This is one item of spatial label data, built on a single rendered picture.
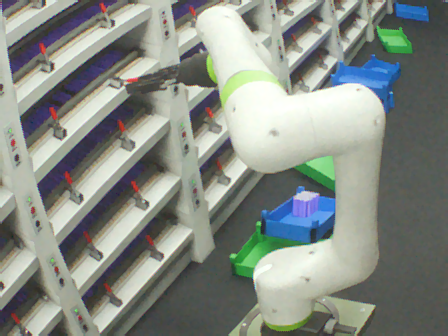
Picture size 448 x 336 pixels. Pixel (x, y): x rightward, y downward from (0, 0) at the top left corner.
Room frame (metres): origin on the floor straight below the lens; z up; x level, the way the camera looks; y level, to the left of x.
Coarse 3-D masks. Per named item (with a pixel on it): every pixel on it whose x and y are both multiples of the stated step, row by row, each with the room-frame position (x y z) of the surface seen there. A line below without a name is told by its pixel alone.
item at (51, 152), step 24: (120, 48) 1.89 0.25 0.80; (144, 48) 1.83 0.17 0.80; (120, 72) 1.74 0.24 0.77; (144, 72) 1.74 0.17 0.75; (96, 96) 1.62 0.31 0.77; (120, 96) 1.65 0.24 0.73; (72, 120) 1.52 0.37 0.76; (96, 120) 1.56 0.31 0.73; (48, 144) 1.42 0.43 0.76; (72, 144) 1.46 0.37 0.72; (48, 168) 1.37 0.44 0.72
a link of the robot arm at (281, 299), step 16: (272, 256) 1.10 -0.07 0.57; (288, 256) 1.08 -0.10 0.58; (304, 256) 1.07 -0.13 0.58; (320, 256) 1.05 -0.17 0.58; (256, 272) 1.07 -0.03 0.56; (272, 272) 1.04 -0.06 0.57; (288, 272) 1.03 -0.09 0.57; (304, 272) 1.03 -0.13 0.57; (320, 272) 1.02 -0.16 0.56; (256, 288) 1.06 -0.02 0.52; (272, 288) 1.01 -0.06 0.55; (288, 288) 1.00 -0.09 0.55; (304, 288) 1.01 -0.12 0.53; (320, 288) 1.01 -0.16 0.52; (272, 304) 1.02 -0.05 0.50; (288, 304) 1.00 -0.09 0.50; (304, 304) 1.01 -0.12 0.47; (272, 320) 1.02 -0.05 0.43; (288, 320) 1.01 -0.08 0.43; (304, 320) 1.02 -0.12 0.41
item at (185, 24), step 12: (180, 0) 2.22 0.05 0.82; (192, 0) 2.24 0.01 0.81; (204, 0) 2.23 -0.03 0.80; (216, 0) 2.23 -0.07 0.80; (228, 0) 2.28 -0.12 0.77; (240, 0) 2.25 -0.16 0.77; (252, 0) 2.31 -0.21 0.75; (180, 12) 2.12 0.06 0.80; (192, 12) 2.03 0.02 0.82; (240, 12) 2.23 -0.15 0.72; (180, 24) 2.03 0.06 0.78; (192, 24) 2.03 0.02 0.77; (180, 36) 1.96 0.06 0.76; (192, 36) 1.96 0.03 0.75; (180, 48) 1.90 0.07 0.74
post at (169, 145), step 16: (160, 0) 1.84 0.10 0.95; (128, 32) 1.87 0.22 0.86; (144, 32) 1.83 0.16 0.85; (160, 32) 1.83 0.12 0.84; (176, 48) 1.88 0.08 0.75; (160, 64) 1.81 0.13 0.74; (160, 96) 1.82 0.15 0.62; (176, 112) 1.84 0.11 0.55; (176, 128) 1.83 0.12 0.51; (160, 144) 1.84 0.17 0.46; (176, 144) 1.81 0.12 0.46; (192, 144) 1.88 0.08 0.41; (176, 160) 1.81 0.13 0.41; (192, 160) 1.86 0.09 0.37; (176, 208) 1.83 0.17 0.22; (192, 208) 1.82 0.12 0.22; (208, 224) 1.88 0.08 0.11; (192, 240) 1.82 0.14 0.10; (208, 240) 1.86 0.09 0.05; (192, 256) 1.83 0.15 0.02
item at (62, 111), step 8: (128, 56) 1.80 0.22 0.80; (136, 56) 1.82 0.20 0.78; (120, 64) 1.75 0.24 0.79; (104, 72) 1.71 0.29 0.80; (112, 72) 1.72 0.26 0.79; (96, 80) 1.67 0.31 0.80; (104, 80) 1.69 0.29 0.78; (88, 88) 1.63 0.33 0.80; (80, 96) 1.60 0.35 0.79; (64, 104) 1.56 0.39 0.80; (72, 104) 1.57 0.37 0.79; (80, 104) 1.58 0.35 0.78; (56, 112) 1.52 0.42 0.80; (64, 112) 1.54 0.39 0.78; (48, 120) 1.49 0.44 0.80; (40, 128) 1.45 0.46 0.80; (48, 128) 1.48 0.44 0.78; (32, 136) 1.42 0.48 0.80; (40, 136) 1.44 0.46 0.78; (32, 144) 1.41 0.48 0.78
